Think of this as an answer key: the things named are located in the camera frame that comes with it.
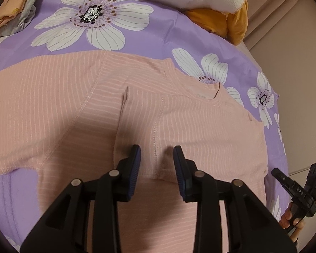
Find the purple floral bed sheet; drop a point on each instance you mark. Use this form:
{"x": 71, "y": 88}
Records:
{"x": 150, "y": 30}

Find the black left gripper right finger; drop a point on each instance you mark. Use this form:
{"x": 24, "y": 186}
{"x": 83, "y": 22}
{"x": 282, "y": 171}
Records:
{"x": 185, "y": 172}

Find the pink striped shirt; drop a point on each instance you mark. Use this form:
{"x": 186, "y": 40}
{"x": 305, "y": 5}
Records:
{"x": 77, "y": 115}

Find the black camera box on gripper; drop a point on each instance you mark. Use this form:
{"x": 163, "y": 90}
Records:
{"x": 310, "y": 185}

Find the grey folded garment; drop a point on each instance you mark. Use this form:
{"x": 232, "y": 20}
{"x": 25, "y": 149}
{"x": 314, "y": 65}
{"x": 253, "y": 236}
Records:
{"x": 20, "y": 21}

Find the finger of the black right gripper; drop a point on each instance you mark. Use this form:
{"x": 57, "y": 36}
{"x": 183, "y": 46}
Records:
{"x": 286, "y": 182}

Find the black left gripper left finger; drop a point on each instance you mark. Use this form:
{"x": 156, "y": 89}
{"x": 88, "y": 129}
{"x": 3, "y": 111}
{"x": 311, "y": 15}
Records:
{"x": 126, "y": 180}

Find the person's right hand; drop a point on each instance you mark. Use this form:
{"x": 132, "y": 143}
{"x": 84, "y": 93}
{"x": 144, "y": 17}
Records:
{"x": 285, "y": 222}

